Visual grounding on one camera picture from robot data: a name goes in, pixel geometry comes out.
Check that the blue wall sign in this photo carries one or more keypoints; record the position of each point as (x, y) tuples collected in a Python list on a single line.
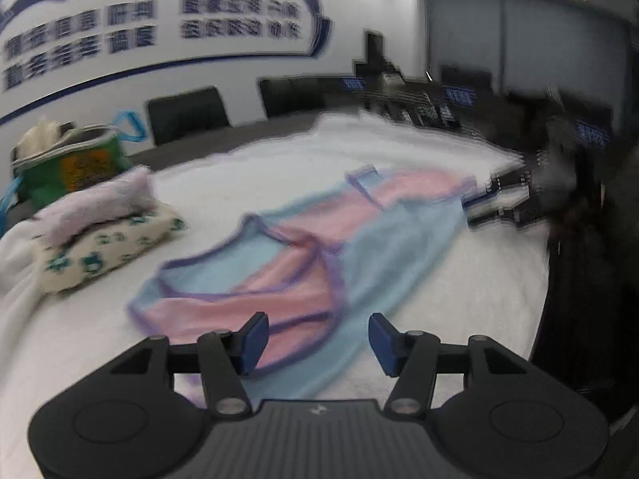
[(150, 25)]

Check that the folded white green-flowered cloth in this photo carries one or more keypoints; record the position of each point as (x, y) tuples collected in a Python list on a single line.
[(110, 252)]

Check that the blue desk nameplate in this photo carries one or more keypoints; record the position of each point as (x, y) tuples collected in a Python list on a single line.
[(458, 96), (353, 84), (593, 132)]

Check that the grey window blind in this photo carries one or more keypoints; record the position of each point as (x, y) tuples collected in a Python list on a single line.
[(519, 35)]

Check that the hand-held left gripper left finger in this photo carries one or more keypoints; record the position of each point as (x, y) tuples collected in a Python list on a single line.
[(254, 340)]

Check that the green woven bag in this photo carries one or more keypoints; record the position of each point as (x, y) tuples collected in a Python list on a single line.
[(75, 164)]

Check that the person's dark clothed body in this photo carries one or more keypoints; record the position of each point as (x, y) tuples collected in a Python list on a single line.
[(594, 309)]

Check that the folded pink cloth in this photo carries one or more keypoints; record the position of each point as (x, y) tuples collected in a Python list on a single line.
[(100, 204)]

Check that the pink and blue garment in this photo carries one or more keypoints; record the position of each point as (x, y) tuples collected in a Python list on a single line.
[(309, 259)]

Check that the white towel blanket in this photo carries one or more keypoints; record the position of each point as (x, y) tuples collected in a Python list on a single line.
[(449, 284)]

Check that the black office chair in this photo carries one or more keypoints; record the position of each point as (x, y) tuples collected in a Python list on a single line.
[(292, 96), (188, 114)]

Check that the dark desk equipment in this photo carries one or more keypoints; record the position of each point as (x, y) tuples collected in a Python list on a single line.
[(399, 95)]

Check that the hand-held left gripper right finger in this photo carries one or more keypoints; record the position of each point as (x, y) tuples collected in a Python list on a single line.
[(383, 344)]

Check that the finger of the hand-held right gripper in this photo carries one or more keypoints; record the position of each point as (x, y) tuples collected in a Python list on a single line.
[(509, 182), (499, 212)]

